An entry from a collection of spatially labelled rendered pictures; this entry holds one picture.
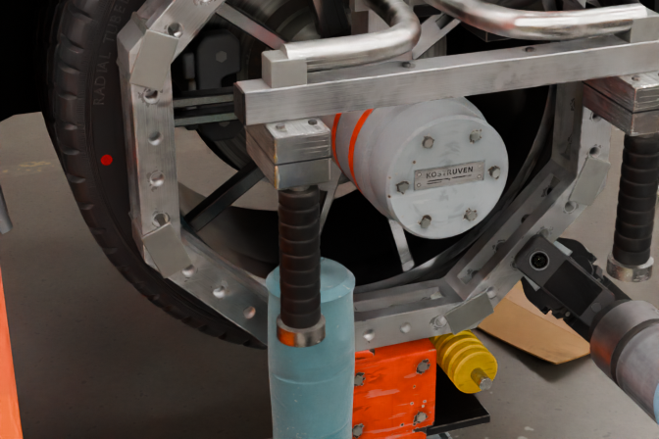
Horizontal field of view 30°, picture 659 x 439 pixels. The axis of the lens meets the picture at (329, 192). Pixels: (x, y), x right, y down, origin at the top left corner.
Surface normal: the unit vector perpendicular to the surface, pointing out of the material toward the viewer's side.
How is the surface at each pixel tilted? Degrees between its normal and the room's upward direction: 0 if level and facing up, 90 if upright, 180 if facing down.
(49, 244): 0
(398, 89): 90
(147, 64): 90
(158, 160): 90
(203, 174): 0
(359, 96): 90
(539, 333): 1
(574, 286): 70
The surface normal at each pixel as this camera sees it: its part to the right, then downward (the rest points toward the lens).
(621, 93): -0.94, 0.15
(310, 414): 0.01, 0.46
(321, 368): 0.23, 0.40
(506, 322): 0.00, -0.91
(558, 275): -0.10, 0.09
